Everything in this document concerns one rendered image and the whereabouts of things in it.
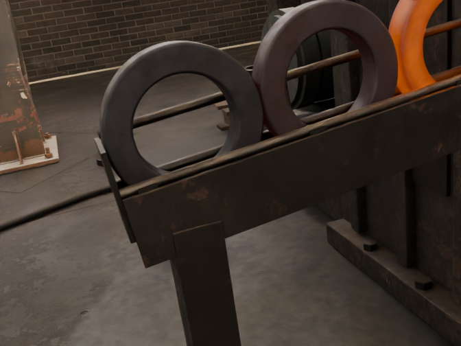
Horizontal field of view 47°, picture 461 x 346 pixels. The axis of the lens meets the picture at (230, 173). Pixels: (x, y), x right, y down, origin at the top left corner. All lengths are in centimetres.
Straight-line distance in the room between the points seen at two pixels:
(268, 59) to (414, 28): 19
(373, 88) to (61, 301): 121
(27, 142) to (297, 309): 212
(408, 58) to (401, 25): 4
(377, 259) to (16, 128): 223
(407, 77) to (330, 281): 89
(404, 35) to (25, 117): 263
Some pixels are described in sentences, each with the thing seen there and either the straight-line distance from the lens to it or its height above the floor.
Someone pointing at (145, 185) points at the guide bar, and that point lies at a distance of 58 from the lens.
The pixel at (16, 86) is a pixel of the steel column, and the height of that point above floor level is 43.
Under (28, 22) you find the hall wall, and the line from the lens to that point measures 664.
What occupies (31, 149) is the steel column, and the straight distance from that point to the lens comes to 317.
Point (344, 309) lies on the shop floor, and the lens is 140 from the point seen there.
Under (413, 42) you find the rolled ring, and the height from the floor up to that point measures 70.
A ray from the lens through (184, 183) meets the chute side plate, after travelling 58.
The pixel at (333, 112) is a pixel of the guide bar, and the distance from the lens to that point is 71.
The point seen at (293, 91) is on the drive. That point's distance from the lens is 199.
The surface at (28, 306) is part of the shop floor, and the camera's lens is 169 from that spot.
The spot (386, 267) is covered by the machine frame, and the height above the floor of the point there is 7.
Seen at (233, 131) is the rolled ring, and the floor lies 64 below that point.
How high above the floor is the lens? 80
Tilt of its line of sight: 20 degrees down
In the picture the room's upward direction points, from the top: 8 degrees counter-clockwise
